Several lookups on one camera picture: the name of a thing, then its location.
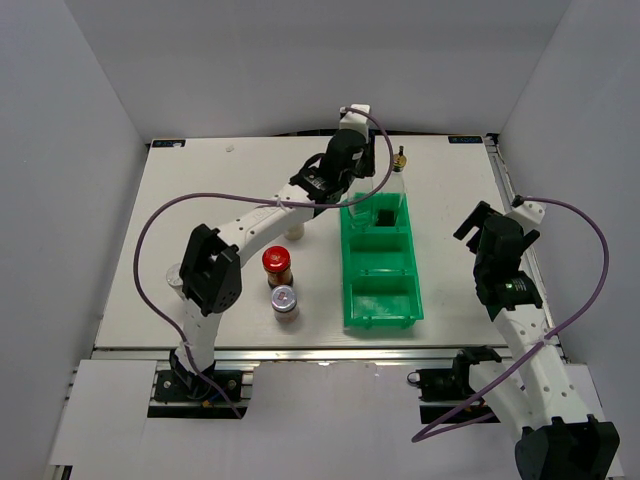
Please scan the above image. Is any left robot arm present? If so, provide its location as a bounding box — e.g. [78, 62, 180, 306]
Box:
[170, 129, 375, 399]

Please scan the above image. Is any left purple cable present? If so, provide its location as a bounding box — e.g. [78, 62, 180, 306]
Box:
[132, 107, 394, 419]

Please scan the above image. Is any green divided bin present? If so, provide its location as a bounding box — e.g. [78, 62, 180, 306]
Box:
[340, 195, 424, 334]

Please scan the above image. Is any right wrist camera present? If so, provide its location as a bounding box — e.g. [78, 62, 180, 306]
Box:
[505, 195, 545, 234]

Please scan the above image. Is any clear oil bottle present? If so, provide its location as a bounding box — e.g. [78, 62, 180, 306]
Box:
[347, 177, 374, 230]

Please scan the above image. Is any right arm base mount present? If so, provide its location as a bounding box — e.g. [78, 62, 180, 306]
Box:
[406, 368, 499, 425]

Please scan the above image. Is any right table logo sticker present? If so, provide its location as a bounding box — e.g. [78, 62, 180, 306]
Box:
[448, 135, 484, 145]

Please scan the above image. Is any dark sauce glass bottle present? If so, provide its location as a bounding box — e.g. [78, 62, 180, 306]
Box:
[375, 145, 407, 227]

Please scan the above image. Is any red lid sauce jar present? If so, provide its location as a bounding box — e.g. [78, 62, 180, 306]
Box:
[262, 245, 294, 289]

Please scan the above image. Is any right aluminium rail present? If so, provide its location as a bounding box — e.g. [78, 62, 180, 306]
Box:
[484, 133, 555, 337]

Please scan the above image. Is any silver lid spice jar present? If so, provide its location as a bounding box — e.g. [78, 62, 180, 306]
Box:
[284, 224, 305, 241]

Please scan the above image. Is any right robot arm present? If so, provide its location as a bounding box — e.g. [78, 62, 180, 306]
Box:
[451, 201, 620, 479]

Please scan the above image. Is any left table logo sticker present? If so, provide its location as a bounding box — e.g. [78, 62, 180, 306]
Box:
[151, 139, 186, 149]

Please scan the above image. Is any small silver lid jar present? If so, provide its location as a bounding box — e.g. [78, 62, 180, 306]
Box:
[271, 285, 299, 324]

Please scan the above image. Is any blue label white jar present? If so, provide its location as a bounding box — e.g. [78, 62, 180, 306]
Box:
[165, 263, 184, 298]

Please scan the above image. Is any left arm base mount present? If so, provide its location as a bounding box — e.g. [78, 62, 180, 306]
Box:
[147, 361, 258, 420]

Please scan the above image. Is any table logo sticker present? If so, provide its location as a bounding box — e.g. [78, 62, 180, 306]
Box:
[151, 139, 186, 149]
[448, 135, 484, 145]

